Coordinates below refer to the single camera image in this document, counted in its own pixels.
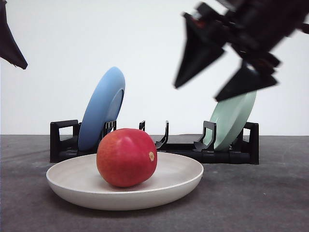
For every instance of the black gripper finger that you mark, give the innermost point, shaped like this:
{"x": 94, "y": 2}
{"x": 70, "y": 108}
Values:
{"x": 9, "y": 46}

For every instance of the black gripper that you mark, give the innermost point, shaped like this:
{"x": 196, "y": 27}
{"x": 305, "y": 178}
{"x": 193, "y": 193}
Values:
{"x": 253, "y": 28}

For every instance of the black plastic dish rack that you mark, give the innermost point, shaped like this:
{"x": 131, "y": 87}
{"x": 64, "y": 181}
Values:
{"x": 65, "y": 142}

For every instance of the white plate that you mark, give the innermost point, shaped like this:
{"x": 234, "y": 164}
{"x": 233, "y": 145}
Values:
{"x": 78, "y": 182}

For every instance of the red pomegranate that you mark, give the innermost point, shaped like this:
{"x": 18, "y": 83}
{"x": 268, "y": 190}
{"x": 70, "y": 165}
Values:
{"x": 127, "y": 157}

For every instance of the blue plate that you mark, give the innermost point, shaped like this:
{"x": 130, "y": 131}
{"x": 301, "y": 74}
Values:
{"x": 103, "y": 107}

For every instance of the light green plate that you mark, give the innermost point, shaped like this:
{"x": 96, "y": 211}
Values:
{"x": 230, "y": 115}

